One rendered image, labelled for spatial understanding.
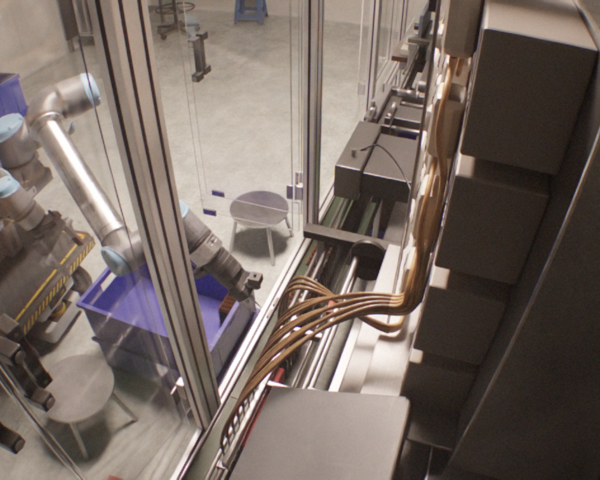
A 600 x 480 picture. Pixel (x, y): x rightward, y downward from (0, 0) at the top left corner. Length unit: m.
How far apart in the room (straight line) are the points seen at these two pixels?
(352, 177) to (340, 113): 2.68
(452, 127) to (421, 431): 0.39
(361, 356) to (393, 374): 0.07
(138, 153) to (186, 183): 2.50
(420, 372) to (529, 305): 0.25
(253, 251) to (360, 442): 2.10
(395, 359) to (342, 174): 0.66
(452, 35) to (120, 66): 0.42
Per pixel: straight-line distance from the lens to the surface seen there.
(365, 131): 1.51
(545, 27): 0.44
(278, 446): 0.71
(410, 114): 1.73
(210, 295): 2.17
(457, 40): 0.58
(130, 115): 0.74
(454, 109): 0.61
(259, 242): 2.75
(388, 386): 0.79
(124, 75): 0.71
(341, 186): 1.37
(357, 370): 0.82
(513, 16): 0.45
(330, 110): 4.05
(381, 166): 1.39
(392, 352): 0.83
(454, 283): 0.56
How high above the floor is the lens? 1.82
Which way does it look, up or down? 41 degrees down
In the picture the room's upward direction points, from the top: straight up
